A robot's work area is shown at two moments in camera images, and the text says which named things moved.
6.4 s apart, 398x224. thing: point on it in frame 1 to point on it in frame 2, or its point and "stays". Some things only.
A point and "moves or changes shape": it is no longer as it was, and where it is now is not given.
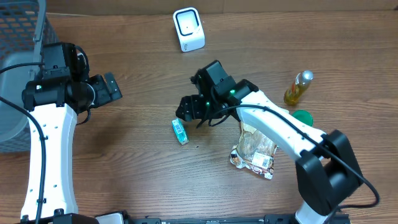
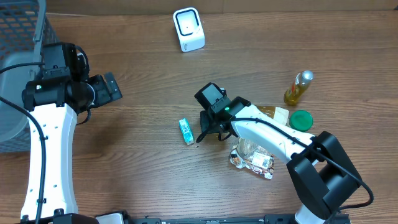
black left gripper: x=109 y=88 stays
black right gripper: x=193 y=106 to x=209 y=127
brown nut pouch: x=255 y=150 stays
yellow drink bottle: x=300 y=85 stays
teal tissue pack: x=180 y=131 moves or changes shape
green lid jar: x=303 y=116 stays
